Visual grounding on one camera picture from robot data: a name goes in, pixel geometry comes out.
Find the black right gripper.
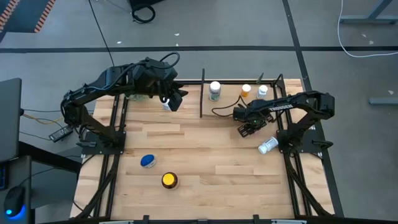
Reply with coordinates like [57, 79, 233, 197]
[233, 105, 270, 138]

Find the green label bottle white cap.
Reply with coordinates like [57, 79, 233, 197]
[208, 80, 223, 103]

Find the dark grey side desk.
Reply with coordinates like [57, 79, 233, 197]
[0, 141, 82, 224]

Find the dark grey laptop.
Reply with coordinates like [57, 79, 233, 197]
[0, 77, 23, 163]

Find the white floor cable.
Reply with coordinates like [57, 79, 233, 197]
[336, 0, 398, 58]

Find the white bottle with blue label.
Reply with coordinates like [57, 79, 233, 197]
[256, 84, 269, 100]

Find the orange black striped mat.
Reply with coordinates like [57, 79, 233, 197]
[0, 0, 57, 34]

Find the blue cap white bottle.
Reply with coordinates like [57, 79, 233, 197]
[139, 154, 157, 169]

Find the black power brick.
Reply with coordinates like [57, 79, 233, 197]
[49, 126, 75, 144]

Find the small orange bottle white cap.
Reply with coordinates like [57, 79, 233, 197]
[240, 83, 252, 98]

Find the coiled black floor cable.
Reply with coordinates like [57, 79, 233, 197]
[131, 2, 157, 24]

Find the white bottle with barcode label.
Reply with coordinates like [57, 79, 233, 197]
[257, 136, 280, 156]

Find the black computer mouse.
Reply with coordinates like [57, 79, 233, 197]
[3, 185, 27, 218]

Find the grey floor bar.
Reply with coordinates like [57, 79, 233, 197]
[369, 97, 398, 106]

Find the black frame wooden shelf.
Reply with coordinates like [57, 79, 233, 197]
[198, 68, 285, 119]

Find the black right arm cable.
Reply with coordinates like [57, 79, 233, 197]
[211, 95, 249, 118]

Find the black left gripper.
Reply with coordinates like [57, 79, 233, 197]
[136, 57, 190, 113]

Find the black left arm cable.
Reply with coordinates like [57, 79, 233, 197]
[159, 51, 182, 71]

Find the grey desk leg frame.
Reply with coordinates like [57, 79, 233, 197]
[339, 0, 398, 25]

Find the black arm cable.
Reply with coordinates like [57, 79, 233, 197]
[159, 51, 182, 71]
[211, 95, 249, 118]

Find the amber fish oil bottle yellow cap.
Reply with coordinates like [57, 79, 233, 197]
[160, 171, 180, 191]

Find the green potted plant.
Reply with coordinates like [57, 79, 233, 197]
[127, 93, 147, 102]

